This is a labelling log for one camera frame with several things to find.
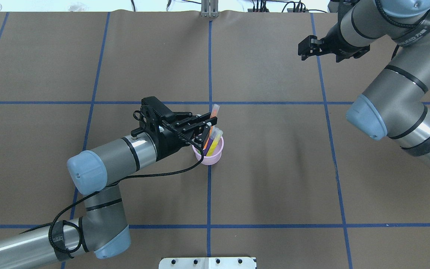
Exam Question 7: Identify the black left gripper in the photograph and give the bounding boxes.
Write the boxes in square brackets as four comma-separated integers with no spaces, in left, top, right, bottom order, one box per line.
[131,96,218,154]

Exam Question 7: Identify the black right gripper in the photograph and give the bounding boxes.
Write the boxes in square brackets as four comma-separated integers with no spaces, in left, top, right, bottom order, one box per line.
[297,22,371,62]

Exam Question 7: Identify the orange highlighter pen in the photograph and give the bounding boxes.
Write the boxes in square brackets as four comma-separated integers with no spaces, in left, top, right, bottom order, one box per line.
[203,104,220,151]

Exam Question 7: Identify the yellow highlighter pen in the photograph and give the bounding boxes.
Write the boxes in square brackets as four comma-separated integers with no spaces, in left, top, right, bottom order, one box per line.
[206,129,223,157]

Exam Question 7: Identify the purple highlighter pen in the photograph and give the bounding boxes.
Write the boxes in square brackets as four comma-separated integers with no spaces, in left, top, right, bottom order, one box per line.
[203,127,219,155]

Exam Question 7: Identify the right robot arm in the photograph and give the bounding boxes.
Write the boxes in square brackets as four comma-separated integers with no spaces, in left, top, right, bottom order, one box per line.
[297,0,430,167]

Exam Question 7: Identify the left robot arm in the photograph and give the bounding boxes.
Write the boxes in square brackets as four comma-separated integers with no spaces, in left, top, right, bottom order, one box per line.
[0,96,217,269]

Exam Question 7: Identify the pink mesh pen holder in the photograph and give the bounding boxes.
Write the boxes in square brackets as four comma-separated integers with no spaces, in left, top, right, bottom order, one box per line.
[201,136,225,166]

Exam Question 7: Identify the aluminium frame post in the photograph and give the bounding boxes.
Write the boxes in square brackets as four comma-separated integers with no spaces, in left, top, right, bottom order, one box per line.
[200,0,219,18]

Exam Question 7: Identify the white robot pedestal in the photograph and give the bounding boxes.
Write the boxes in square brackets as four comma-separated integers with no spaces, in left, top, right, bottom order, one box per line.
[158,257,258,269]

